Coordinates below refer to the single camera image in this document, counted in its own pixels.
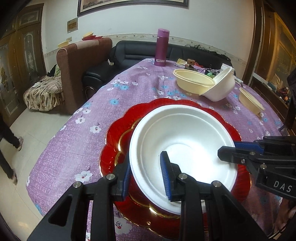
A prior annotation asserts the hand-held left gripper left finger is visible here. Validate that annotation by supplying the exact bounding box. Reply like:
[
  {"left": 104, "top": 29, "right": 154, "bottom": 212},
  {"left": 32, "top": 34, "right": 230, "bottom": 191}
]
[{"left": 26, "top": 160, "right": 133, "bottom": 241}]

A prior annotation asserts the brown armchair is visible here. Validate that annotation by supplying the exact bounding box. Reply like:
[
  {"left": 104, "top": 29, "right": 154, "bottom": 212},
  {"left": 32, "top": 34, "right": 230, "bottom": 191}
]
[{"left": 57, "top": 37, "right": 113, "bottom": 115}]

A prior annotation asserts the white foam bowl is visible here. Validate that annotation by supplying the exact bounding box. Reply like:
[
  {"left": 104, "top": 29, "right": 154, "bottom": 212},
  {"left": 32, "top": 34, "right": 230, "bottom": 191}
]
[
  {"left": 199, "top": 66, "right": 235, "bottom": 102},
  {"left": 129, "top": 104, "right": 238, "bottom": 215}
]

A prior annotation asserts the black leather sofa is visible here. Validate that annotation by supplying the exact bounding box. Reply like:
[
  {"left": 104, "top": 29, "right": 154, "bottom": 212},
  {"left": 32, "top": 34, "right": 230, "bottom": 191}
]
[{"left": 83, "top": 40, "right": 233, "bottom": 93}]

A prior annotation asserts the wooden glass-panel cabinet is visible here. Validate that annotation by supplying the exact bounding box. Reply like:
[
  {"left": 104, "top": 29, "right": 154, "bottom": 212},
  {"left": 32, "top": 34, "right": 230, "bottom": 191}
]
[{"left": 0, "top": 3, "right": 48, "bottom": 127}]

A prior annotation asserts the large red scalloped plate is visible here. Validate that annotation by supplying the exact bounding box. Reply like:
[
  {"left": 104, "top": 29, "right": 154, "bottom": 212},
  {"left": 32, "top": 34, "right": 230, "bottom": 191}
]
[{"left": 99, "top": 98, "right": 251, "bottom": 234}]

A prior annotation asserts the patterned cushion stool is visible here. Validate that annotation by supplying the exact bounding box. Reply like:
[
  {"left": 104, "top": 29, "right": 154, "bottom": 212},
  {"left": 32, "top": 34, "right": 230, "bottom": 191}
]
[{"left": 23, "top": 75, "right": 65, "bottom": 112}]

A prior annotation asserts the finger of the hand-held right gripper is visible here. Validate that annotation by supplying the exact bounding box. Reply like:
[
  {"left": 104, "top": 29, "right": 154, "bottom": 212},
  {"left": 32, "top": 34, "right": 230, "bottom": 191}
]
[
  {"left": 217, "top": 145, "right": 264, "bottom": 166},
  {"left": 233, "top": 136, "right": 296, "bottom": 154}
]

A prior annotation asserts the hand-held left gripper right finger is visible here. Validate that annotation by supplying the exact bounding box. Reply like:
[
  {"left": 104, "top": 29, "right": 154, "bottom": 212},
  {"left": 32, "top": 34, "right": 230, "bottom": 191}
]
[{"left": 160, "top": 151, "right": 266, "bottom": 241}]

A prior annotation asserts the wooden door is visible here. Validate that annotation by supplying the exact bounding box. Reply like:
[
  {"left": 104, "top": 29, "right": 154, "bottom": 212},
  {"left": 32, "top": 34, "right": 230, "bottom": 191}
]
[{"left": 242, "top": 0, "right": 296, "bottom": 109}]

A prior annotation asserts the framed wall picture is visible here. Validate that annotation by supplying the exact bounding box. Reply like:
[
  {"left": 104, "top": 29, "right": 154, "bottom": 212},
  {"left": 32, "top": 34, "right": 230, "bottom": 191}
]
[{"left": 77, "top": 0, "right": 189, "bottom": 17}]

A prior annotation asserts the purple thermos bottle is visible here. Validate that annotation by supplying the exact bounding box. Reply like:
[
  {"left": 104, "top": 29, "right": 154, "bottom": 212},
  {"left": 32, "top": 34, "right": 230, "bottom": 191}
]
[{"left": 154, "top": 28, "right": 170, "bottom": 67}]

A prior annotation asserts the purple floral tablecloth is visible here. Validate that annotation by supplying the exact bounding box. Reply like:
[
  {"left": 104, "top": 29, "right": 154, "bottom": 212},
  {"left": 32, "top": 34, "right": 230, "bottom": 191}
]
[{"left": 26, "top": 58, "right": 296, "bottom": 241}]

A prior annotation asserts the yellow wall plaque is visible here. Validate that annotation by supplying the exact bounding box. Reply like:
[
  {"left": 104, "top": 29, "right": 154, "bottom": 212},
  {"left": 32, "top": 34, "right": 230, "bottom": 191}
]
[{"left": 67, "top": 17, "right": 78, "bottom": 32}]

